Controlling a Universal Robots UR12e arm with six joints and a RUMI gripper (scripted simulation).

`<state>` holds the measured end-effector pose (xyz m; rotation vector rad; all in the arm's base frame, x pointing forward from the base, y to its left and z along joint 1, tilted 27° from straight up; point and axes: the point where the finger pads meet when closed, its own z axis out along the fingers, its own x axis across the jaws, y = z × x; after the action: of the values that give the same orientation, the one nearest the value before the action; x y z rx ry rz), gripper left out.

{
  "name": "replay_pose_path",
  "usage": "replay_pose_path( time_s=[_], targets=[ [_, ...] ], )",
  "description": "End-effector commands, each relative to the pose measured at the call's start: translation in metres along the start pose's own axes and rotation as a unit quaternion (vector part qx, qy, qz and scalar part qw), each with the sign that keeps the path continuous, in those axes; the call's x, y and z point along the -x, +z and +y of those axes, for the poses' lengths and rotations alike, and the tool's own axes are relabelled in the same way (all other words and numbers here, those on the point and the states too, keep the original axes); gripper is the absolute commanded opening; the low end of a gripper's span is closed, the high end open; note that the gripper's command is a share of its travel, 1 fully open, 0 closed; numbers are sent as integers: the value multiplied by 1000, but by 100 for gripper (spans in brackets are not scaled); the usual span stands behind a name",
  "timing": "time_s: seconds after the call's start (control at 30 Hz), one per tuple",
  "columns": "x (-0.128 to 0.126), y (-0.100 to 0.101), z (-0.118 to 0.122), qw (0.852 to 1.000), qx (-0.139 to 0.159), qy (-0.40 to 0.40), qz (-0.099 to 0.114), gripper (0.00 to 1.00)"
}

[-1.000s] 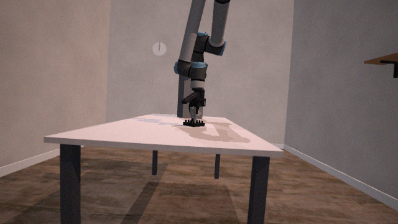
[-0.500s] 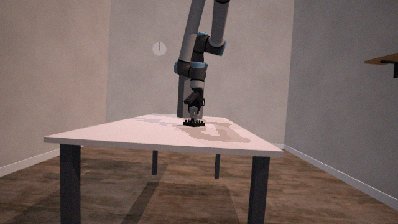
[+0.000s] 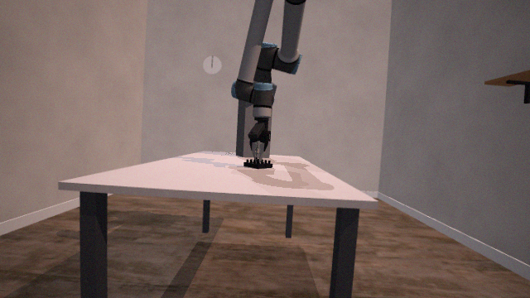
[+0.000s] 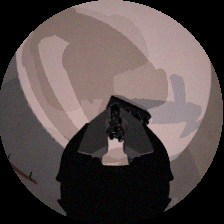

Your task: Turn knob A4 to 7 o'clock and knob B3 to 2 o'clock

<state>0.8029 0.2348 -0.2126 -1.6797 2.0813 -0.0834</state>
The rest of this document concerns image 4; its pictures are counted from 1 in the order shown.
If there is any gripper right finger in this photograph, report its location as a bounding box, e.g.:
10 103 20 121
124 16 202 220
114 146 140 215
118 106 174 182

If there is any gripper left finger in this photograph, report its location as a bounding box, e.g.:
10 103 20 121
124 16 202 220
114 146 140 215
56 106 112 183

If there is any black knob box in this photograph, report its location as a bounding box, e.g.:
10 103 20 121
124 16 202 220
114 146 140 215
106 95 152 142

